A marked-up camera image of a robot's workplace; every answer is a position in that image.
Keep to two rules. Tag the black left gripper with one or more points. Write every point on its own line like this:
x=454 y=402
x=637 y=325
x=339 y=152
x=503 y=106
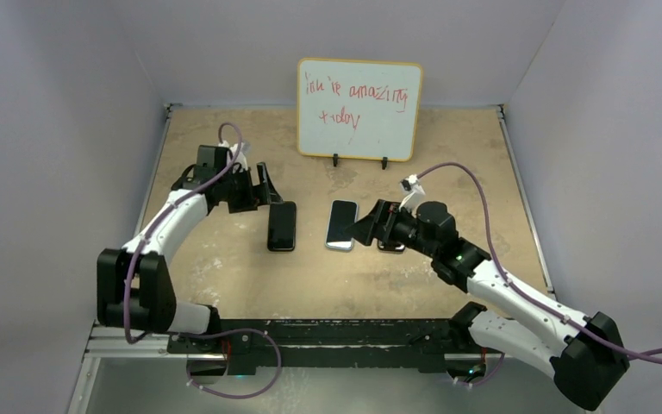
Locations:
x=251 y=199

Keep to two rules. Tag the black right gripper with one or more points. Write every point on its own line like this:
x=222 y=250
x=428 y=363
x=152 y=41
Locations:
x=365 y=229

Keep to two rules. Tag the black phone case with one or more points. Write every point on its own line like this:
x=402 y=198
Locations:
x=282 y=249

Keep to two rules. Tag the light blue phone case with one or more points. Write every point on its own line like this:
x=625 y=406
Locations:
x=339 y=247

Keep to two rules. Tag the black smartphone with purple edge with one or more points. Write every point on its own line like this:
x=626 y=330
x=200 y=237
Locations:
x=394 y=248

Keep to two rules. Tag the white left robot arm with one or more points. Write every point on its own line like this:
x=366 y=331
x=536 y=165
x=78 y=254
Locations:
x=134 y=287

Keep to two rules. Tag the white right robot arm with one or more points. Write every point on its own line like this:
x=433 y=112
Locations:
x=567 y=345

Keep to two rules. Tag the yellow framed whiteboard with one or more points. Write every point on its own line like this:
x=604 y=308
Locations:
x=358 y=109

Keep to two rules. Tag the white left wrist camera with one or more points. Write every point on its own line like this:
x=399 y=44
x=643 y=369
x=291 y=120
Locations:
x=237 y=156

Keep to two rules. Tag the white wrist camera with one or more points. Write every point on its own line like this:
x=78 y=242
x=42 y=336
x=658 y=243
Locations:
x=413 y=191
x=237 y=156

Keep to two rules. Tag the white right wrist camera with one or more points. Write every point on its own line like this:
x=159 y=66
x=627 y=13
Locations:
x=413 y=191

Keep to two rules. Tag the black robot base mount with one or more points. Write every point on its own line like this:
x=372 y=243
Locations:
x=428 y=345

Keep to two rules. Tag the aluminium frame rail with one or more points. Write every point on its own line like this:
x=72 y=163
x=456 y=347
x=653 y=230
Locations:
x=108 y=342

